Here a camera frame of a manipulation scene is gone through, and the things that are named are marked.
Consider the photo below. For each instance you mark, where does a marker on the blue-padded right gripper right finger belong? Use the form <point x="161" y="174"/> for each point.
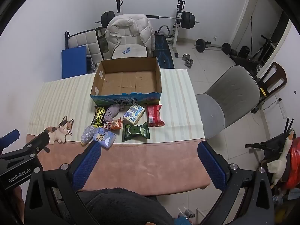
<point x="257" y="204"/>

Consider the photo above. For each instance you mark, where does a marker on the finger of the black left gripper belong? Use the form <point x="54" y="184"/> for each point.
<point x="39" y="142"/>

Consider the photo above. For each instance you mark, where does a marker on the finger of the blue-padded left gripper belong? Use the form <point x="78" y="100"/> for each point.
<point x="9" y="138"/>

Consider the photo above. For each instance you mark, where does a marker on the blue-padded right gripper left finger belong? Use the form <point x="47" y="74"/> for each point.
<point x="41" y="206"/>

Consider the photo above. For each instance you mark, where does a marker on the silver glitter yellow-tipped pouch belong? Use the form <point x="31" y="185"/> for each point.
<point x="88" y="134"/>

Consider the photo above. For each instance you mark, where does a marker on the black yellow snack bag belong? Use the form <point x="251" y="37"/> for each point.
<point x="98" y="119"/>

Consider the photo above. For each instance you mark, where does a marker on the light blue tissue pack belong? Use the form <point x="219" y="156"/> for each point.
<point x="105" y="137"/>

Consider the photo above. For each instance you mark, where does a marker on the orange panda snack bag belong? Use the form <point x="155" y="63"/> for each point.
<point x="113" y="125"/>

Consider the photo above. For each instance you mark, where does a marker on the purple soft cloth toy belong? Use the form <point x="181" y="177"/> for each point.
<point x="112" y="112"/>

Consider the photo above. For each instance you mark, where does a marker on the green snack packet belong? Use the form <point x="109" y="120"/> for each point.
<point x="132" y="131"/>

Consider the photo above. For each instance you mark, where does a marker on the red snack packet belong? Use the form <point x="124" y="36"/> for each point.
<point x="153" y="116"/>

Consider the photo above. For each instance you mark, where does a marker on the calico cat plush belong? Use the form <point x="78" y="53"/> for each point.
<point x="59" y="133"/>

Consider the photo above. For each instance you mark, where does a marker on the white goose plush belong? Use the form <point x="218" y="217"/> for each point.
<point x="277" y="167"/>

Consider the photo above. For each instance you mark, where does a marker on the black scooter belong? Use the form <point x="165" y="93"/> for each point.
<point x="273" y="147"/>

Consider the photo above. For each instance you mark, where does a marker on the black fleece garment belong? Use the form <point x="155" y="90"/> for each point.
<point x="121" y="206"/>

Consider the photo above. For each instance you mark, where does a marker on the blue foam mat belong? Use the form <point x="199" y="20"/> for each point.
<point x="73" y="62"/>

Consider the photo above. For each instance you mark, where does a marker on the open cardboard box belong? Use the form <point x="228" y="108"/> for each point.
<point x="126" y="81"/>

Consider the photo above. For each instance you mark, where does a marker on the grey upholstered chair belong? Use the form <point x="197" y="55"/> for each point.
<point x="229" y="99"/>

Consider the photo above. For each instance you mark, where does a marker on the white folding chair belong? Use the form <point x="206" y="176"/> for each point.
<point x="88" y="39"/>

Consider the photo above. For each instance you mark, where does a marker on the white padded chair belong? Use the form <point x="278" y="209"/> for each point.
<point x="130" y="50"/>

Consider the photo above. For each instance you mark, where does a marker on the brown wooden chair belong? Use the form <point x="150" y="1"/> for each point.
<point x="274" y="83"/>

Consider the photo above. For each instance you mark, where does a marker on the blue black weight bench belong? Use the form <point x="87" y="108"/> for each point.
<point x="162" y="50"/>

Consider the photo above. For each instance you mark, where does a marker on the chrome dumbbell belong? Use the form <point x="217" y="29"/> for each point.
<point x="189" y="63"/>
<point x="186" y="56"/>

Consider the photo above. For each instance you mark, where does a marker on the white squat rack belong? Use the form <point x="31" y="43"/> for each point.
<point x="172" y="39"/>

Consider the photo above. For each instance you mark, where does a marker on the floor barbell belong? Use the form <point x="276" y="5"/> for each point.
<point x="202" y="45"/>

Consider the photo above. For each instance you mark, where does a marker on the barbell on rack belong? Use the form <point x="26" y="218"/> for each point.
<point x="186" y="21"/>

